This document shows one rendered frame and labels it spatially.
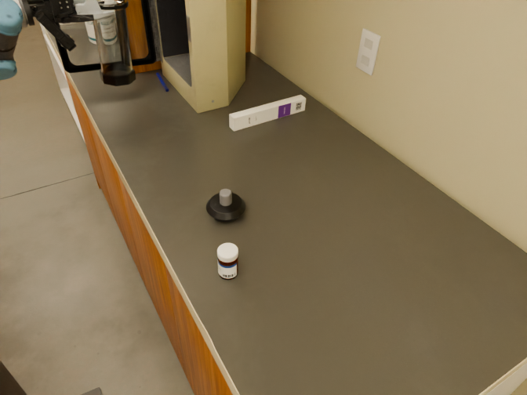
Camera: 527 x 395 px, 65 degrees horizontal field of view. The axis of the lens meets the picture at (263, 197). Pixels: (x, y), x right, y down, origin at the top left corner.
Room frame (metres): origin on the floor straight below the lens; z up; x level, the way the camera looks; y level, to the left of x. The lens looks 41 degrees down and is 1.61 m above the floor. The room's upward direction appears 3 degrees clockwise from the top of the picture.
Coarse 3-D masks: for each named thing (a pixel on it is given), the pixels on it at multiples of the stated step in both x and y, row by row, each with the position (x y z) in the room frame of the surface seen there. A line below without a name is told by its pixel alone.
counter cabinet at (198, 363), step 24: (72, 96) 1.83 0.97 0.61; (96, 144) 1.42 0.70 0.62; (96, 168) 1.67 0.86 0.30; (120, 192) 1.13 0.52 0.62; (120, 216) 1.29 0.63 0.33; (144, 240) 0.90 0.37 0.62; (144, 264) 0.99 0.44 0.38; (168, 288) 0.72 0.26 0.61; (168, 312) 0.78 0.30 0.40; (168, 336) 0.86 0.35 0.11; (192, 336) 0.57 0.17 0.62; (192, 360) 0.60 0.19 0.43; (192, 384) 0.64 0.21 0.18; (216, 384) 0.45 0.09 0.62; (504, 384) 0.37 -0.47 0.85
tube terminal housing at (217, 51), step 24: (192, 0) 1.17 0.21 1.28; (216, 0) 1.21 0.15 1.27; (240, 0) 1.35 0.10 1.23; (192, 24) 1.16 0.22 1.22; (216, 24) 1.20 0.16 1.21; (240, 24) 1.35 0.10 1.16; (192, 48) 1.16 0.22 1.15; (216, 48) 1.20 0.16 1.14; (240, 48) 1.35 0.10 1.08; (168, 72) 1.37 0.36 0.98; (192, 72) 1.17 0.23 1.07; (216, 72) 1.20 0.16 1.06; (240, 72) 1.35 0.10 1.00; (192, 96) 1.19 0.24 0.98; (216, 96) 1.20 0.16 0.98
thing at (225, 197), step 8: (224, 192) 0.70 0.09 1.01; (216, 200) 0.71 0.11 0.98; (224, 200) 0.69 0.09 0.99; (232, 200) 0.71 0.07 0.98; (240, 200) 0.71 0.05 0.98; (208, 208) 0.69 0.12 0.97; (216, 208) 0.68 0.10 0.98; (224, 208) 0.68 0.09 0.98; (232, 208) 0.68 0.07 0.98; (240, 208) 0.69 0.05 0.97; (216, 216) 0.67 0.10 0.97; (224, 216) 0.66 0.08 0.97; (232, 216) 0.67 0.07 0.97
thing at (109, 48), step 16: (96, 0) 1.20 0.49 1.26; (112, 0) 1.22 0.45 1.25; (112, 16) 1.14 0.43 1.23; (96, 32) 1.14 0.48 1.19; (112, 32) 1.14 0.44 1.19; (128, 32) 1.18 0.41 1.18; (112, 48) 1.13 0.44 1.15; (128, 48) 1.17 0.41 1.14; (112, 64) 1.13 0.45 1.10; (128, 64) 1.16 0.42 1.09
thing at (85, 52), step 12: (132, 0) 1.39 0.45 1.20; (132, 12) 1.39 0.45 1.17; (60, 24) 1.31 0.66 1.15; (72, 24) 1.32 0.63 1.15; (84, 24) 1.33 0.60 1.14; (132, 24) 1.39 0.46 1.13; (72, 36) 1.31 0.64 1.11; (84, 36) 1.33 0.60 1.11; (132, 36) 1.39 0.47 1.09; (144, 36) 1.40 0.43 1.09; (84, 48) 1.32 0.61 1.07; (96, 48) 1.34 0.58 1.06; (132, 48) 1.38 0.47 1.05; (144, 48) 1.40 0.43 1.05; (72, 60) 1.31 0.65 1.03; (84, 60) 1.32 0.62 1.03; (96, 60) 1.34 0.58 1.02
